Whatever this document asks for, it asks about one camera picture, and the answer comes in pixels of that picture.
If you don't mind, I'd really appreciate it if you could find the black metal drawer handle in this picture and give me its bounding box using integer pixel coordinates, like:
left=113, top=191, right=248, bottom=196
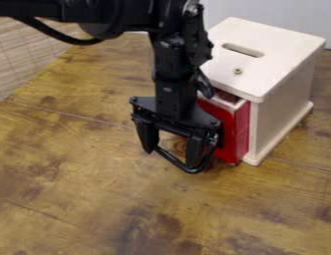
left=156, top=134, right=219, bottom=174

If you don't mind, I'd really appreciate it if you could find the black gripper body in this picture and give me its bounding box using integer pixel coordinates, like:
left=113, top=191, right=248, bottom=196
left=129, top=66, right=221, bottom=148

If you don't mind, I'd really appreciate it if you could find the woven mat at left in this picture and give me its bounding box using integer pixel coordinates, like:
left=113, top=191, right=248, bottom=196
left=0, top=16, right=81, bottom=105

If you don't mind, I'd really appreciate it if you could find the white wooden box cabinet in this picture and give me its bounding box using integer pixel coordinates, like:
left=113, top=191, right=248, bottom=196
left=203, top=17, right=326, bottom=165

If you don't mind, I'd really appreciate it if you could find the red drawer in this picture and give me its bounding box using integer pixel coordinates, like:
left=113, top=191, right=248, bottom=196
left=197, top=89, right=251, bottom=165

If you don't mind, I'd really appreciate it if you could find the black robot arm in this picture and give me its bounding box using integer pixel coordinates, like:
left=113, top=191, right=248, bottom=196
left=0, top=0, right=220, bottom=173

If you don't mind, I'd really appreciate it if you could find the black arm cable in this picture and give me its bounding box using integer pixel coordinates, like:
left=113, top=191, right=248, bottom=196
left=17, top=16, right=104, bottom=46

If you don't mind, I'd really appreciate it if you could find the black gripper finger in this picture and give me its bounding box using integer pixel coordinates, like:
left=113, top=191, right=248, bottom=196
left=185, top=135, right=213, bottom=169
left=136, top=119, right=160, bottom=153

